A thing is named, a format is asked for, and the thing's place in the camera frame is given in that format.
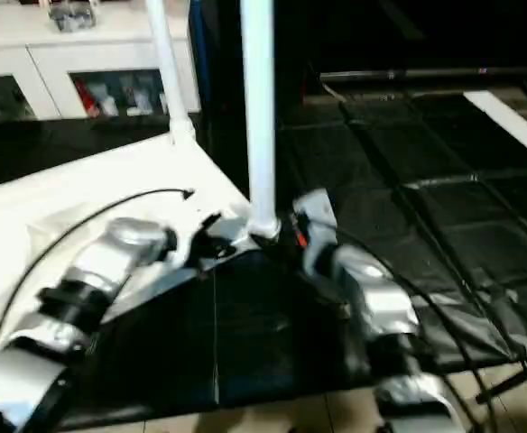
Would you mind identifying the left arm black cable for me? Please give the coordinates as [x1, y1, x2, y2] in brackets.
[0, 188, 195, 353]

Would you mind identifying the white flat board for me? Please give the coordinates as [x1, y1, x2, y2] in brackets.
[464, 90, 527, 163]

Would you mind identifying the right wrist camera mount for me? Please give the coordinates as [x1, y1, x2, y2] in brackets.
[292, 188, 338, 272]

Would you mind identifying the black floor stand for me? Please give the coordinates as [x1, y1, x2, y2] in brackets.
[476, 347, 527, 407]

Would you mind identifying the white glass-door cabinet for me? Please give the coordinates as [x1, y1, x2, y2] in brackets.
[0, 5, 197, 123]

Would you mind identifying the black work mat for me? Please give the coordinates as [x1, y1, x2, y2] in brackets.
[0, 86, 527, 425]

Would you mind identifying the small red bottle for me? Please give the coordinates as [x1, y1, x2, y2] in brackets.
[74, 79, 91, 114]

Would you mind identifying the silver crumpled object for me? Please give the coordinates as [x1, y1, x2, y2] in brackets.
[51, 3, 97, 32]

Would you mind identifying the white compartment tray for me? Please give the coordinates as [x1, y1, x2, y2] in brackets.
[0, 131, 282, 380]

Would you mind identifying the long black bar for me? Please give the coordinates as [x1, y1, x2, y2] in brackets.
[318, 66, 527, 84]

